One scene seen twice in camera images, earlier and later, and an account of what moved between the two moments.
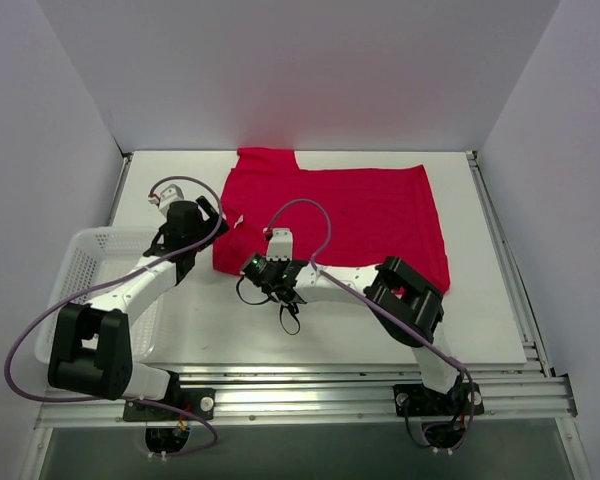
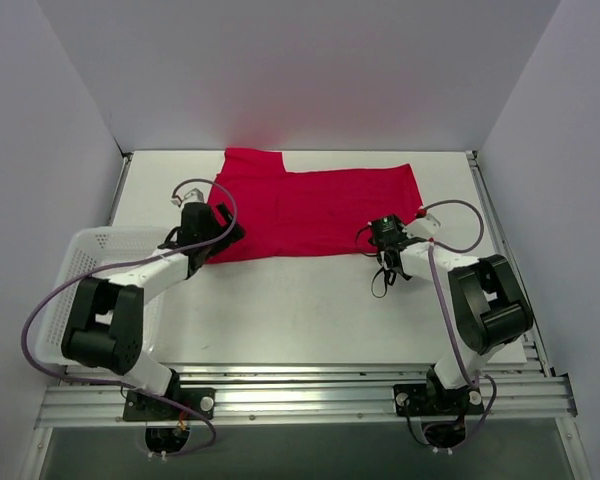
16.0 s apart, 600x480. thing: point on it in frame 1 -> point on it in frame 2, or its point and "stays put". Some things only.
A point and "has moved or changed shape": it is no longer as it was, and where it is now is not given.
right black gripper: [253, 266] -> [386, 256]
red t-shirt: [377, 214] has moved or changed shape
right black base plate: [417, 400] stays put
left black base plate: [200, 401] stays put
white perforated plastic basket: [96, 256] stays put
